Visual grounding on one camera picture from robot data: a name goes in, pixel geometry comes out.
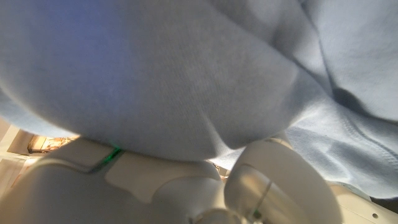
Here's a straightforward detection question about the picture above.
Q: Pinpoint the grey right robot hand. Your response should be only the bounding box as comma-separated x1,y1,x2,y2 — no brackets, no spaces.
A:
0,130,343,224

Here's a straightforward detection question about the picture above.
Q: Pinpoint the light wooden box with slot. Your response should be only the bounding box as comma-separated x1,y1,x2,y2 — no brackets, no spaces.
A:
329,183,398,224

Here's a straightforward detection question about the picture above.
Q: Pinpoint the blue hoodie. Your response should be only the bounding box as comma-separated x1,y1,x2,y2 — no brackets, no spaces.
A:
0,0,398,200

